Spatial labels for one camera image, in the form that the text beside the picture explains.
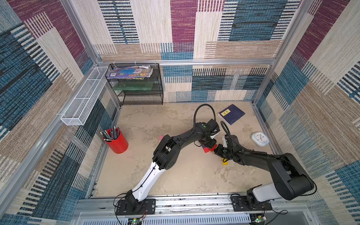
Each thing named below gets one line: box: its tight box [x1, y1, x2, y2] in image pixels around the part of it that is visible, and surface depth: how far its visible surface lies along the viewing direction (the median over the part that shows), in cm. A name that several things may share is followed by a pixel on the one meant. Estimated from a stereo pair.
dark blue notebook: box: [217, 104, 246, 126], surface depth 114 cm
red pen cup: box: [103, 127, 129, 154], surface depth 90 cm
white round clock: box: [251, 131, 270, 147], surface depth 98 cm
